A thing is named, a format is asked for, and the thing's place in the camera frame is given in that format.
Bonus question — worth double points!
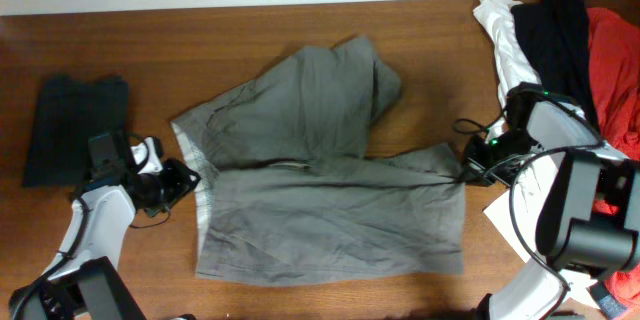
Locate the grey cargo shorts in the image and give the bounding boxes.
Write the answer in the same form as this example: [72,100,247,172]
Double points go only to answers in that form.
[172,37,465,287]

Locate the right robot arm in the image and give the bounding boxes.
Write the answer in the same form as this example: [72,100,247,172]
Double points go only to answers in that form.
[461,82,639,319]

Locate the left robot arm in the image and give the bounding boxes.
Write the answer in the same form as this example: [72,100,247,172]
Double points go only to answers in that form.
[9,131,201,320]

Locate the white garment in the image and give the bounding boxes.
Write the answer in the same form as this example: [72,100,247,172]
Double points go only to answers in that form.
[472,0,603,310]

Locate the folded dark green shirt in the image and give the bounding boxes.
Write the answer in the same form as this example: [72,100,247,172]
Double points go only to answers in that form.
[22,75,129,187]

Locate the black garment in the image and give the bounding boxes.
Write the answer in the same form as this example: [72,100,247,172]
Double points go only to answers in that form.
[511,0,598,127]

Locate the red garment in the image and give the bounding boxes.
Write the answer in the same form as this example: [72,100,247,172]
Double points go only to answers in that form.
[586,7,640,310]

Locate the blue grey garment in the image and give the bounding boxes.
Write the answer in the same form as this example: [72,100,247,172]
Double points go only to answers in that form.
[589,282,631,320]

